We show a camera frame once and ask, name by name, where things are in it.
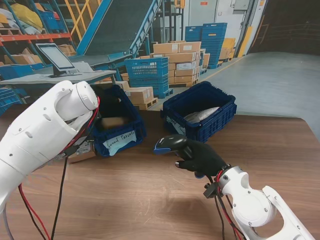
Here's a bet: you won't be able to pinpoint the cardboard box with large label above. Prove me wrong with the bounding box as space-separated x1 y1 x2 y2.
101 116 126 131

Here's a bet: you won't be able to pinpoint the blue bin labelled bagged parcels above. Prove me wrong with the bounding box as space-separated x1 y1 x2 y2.
161 81 237 151

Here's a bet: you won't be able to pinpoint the red black right arm cable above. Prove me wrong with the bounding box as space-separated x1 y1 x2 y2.
213 172 246 240

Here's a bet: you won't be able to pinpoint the red black left arm cable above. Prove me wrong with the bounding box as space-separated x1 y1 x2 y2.
18 97 101 240

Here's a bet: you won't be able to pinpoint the paper label boxed parcels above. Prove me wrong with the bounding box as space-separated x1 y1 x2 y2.
102 129 138 157

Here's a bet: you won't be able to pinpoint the red black arm cable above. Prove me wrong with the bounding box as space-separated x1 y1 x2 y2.
18 97 101 240
213 172 246 240

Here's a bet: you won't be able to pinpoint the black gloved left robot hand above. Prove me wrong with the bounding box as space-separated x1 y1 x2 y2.
96 89 124 119

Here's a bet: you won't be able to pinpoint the black and blue barcode scanner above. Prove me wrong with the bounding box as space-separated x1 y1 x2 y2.
153 134 205 179

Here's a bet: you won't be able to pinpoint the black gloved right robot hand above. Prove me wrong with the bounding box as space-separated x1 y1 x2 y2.
174 139 228 178

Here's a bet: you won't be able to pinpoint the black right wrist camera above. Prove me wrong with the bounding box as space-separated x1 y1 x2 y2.
203 183 219 200

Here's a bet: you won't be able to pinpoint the paper label bagged parcels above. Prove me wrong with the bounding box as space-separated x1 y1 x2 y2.
166 116 187 143

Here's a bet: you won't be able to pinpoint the printed warehouse backdrop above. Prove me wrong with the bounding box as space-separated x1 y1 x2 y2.
0 0 320 143

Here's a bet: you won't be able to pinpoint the white padded mailer bag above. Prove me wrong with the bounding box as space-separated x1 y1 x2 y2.
183 106 221 124

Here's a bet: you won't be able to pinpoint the blue bin labelled boxed parcels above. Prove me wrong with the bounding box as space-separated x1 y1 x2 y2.
84 84 147 158

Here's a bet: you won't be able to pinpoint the small cardboard box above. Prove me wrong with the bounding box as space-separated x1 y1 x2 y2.
67 141 97 165

